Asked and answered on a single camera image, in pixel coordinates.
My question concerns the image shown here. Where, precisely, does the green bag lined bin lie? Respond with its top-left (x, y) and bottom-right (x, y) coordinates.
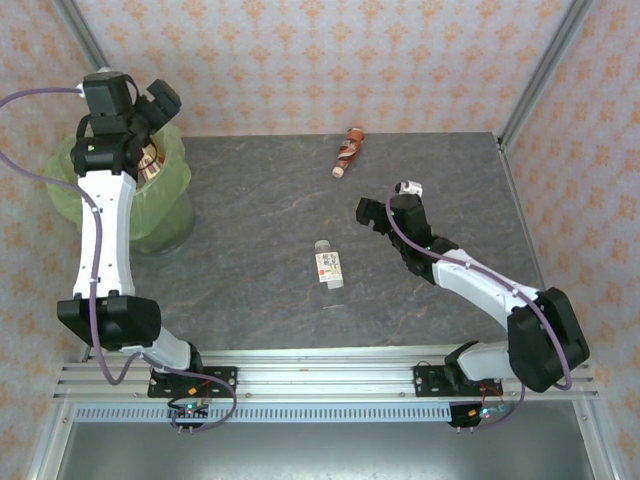
top-left (43, 122), bottom-right (196, 256)

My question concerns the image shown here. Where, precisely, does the small bottle white printed label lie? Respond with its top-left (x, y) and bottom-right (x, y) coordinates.
top-left (313, 239), bottom-right (346, 290)

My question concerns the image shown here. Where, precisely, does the brown coffee drink bottle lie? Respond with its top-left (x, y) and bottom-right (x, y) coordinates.
top-left (331, 127), bottom-right (366, 179)

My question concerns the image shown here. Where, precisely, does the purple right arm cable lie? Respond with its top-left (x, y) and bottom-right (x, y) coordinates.
top-left (387, 182), bottom-right (574, 434)

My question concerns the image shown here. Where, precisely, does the aluminium frame post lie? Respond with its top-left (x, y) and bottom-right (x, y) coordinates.
top-left (52, 0), bottom-right (109, 71)
top-left (498, 0), bottom-right (596, 151)

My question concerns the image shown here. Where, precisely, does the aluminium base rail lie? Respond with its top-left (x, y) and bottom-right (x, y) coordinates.
top-left (52, 349), bottom-right (600, 403)

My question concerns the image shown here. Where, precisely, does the grey slotted cable duct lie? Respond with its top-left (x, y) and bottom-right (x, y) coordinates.
top-left (73, 403), bottom-right (521, 425)

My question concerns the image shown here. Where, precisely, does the small circuit board with wires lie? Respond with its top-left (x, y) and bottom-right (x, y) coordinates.
top-left (447, 399), bottom-right (514, 434)
top-left (167, 399), bottom-right (211, 435)

